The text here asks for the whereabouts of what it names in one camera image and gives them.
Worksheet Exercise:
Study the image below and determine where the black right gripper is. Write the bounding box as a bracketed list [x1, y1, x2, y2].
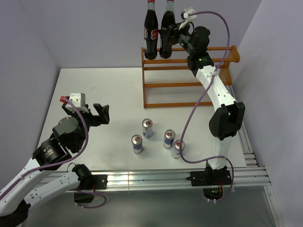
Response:
[158, 20, 195, 55]

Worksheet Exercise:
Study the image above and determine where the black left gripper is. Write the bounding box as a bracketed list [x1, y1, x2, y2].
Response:
[63, 103, 109, 150]

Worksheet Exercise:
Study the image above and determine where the cola glass bottle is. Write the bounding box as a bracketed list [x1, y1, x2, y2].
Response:
[159, 0, 175, 59]
[144, 0, 158, 60]

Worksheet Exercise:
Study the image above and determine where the silver blue can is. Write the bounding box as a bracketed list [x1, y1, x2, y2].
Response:
[163, 129, 176, 149]
[171, 140, 185, 158]
[131, 134, 143, 154]
[142, 118, 153, 139]

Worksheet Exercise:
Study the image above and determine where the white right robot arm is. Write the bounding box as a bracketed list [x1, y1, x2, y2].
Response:
[159, 23, 245, 184]

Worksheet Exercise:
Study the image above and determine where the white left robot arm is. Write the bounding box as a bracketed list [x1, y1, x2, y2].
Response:
[0, 103, 110, 227]

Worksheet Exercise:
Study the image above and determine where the orange wooden shelf rack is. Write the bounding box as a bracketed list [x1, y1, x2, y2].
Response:
[141, 45, 241, 110]

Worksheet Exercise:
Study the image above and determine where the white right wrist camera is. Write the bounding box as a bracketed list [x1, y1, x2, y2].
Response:
[178, 7, 196, 30]

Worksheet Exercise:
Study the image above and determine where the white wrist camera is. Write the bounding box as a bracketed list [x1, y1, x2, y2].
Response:
[178, 7, 196, 30]
[60, 93, 89, 113]

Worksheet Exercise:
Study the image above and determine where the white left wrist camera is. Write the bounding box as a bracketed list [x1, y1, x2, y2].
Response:
[60, 93, 89, 113]

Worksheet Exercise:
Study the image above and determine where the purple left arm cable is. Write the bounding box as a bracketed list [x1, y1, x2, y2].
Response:
[0, 98, 107, 210]

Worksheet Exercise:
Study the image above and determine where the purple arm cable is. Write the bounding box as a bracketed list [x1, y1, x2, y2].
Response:
[179, 10, 235, 203]
[0, 98, 107, 210]

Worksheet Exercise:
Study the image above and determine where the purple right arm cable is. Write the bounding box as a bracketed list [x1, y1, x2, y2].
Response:
[179, 10, 235, 203]

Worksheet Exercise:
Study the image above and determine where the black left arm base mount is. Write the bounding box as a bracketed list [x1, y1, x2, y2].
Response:
[73, 175, 107, 209]

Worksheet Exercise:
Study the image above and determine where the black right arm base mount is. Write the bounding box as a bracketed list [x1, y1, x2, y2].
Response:
[186, 170, 232, 199]

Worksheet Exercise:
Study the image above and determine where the aluminium front rail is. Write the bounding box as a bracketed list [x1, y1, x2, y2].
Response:
[42, 165, 272, 193]

